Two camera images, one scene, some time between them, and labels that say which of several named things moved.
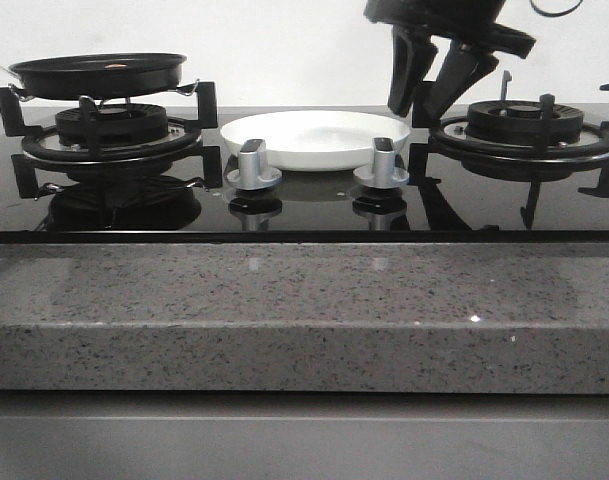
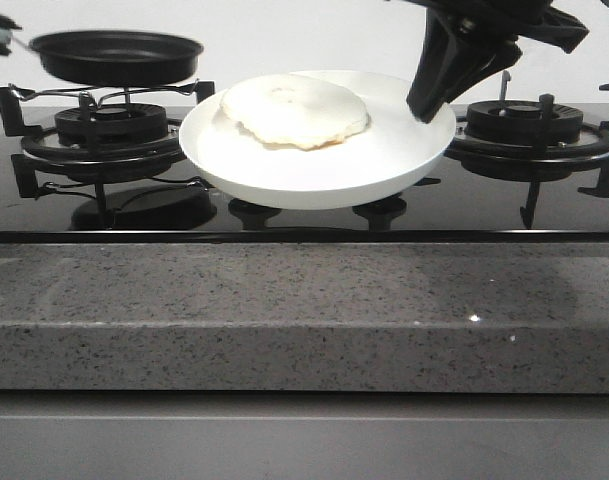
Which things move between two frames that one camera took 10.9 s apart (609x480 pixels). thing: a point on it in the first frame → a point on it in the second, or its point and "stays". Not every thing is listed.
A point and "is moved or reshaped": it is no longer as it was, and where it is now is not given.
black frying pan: (93, 76) → (115, 58)
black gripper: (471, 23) → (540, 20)
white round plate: (316, 140) is moved or reshaped
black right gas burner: (518, 122) stays
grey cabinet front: (297, 435) stays
